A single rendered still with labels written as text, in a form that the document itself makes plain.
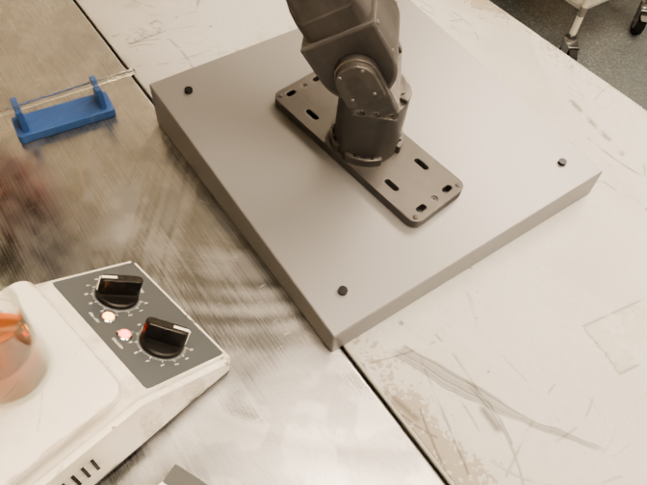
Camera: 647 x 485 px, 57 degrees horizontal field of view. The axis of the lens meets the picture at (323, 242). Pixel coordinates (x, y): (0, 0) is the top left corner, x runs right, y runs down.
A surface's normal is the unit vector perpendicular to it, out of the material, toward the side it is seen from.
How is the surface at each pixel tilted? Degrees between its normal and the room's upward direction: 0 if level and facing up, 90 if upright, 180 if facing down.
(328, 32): 96
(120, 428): 90
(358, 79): 94
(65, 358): 0
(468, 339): 0
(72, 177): 0
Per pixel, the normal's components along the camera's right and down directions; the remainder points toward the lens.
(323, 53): -0.10, 0.84
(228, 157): 0.08, -0.53
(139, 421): 0.72, 0.58
